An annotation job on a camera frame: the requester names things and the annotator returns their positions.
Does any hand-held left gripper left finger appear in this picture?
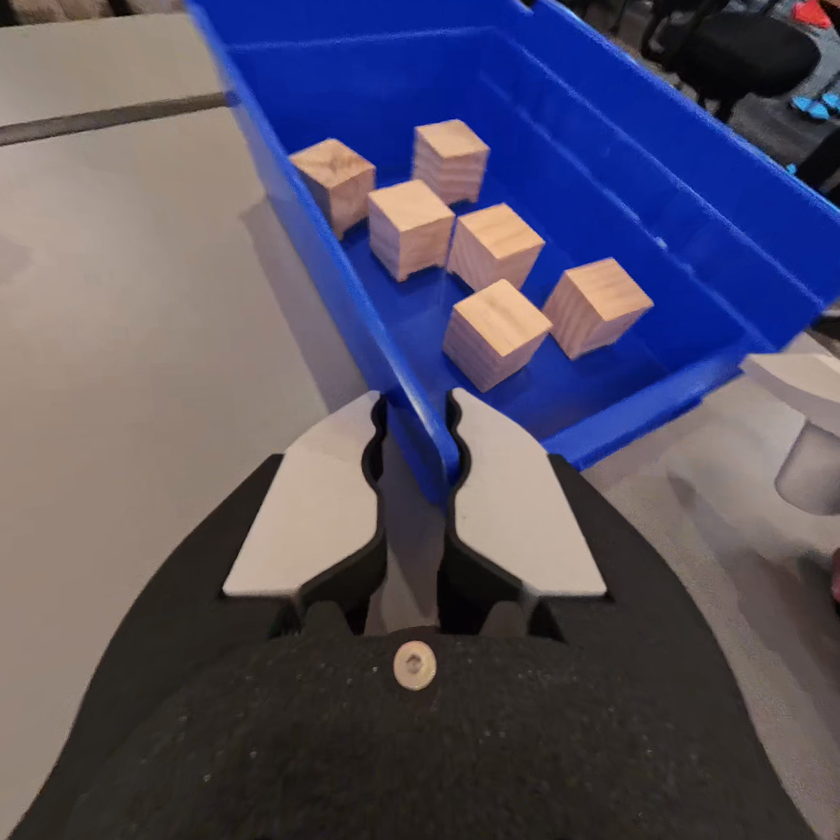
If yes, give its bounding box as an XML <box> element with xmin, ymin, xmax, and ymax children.
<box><xmin>222</xmin><ymin>391</ymin><xmax>389</xmax><ymax>634</ymax></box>

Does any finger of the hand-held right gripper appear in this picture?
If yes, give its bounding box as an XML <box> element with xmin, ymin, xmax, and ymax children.
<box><xmin>742</xmin><ymin>351</ymin><xmax>840</xmax><ymax>516</ymax></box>

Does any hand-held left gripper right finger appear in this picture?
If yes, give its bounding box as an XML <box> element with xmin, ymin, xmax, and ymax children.
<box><xmin>436</xmin><ymin>387</ymin><xmax>609</xmax><ymax>634</ymax></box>

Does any blue plastic bin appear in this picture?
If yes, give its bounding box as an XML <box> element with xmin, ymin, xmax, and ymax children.
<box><xmin>184</xmin><ymin>0</ymin><xmax>840</xmax><ymax>508</ymax></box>

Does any grey desk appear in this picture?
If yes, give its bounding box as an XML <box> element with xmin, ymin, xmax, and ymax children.
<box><xmin>0</xmin><ymin>12</ymin><xmax>840</xmax><ymax>840</ymax></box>

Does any black office chair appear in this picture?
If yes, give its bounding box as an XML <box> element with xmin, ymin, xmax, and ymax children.
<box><xmin>640</xmin><ymin>0</ymin><xmax>824</xmax><ymax>122</ymax></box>

